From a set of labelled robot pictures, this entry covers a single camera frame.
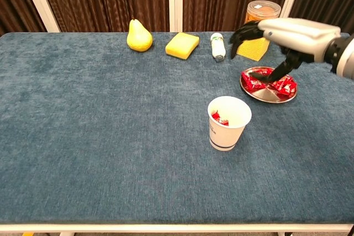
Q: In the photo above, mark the yellow sponge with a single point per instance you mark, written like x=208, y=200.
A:
x=181, y=45

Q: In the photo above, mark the small white bottle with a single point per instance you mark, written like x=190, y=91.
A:
x=218, y=48

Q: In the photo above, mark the blue table cloth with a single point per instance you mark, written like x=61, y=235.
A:
x=110, y=136

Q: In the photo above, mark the yellow floor tape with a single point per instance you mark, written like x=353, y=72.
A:
x=27, y=234

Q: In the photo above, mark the white paper cup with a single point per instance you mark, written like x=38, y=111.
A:
x=229, y=133

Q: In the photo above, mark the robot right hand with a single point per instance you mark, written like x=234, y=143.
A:
x=298, y=37

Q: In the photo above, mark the yellow pear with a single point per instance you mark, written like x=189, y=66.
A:
x=139, y=39

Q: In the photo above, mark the round metal plate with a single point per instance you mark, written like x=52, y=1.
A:
x=262, y=95

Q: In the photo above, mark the clear jar of rubber bands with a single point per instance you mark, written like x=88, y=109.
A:
x=262, y=10

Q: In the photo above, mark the white table frame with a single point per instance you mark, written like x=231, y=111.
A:
x=177, y=228

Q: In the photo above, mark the yellow perforated block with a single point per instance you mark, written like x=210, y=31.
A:
x=254, y=51

